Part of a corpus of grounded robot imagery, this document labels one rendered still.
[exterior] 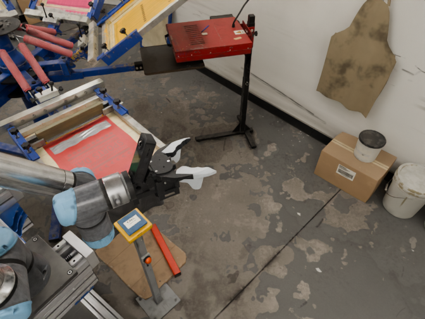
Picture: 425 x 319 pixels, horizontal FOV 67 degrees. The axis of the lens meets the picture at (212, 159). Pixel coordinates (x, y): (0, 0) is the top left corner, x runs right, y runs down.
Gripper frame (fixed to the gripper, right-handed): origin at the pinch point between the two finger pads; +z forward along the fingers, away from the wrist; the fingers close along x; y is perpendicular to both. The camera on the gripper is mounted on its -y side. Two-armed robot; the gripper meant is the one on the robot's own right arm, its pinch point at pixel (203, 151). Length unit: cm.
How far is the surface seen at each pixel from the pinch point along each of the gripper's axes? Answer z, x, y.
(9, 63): -53, -175, 27
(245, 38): 103, -150, 37
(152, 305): -24, -58, 161
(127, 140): -5, -101, 59
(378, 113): 192, -86, 99
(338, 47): 172, -123, 51
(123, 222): -23, -48, 65
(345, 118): 185, -111, 115
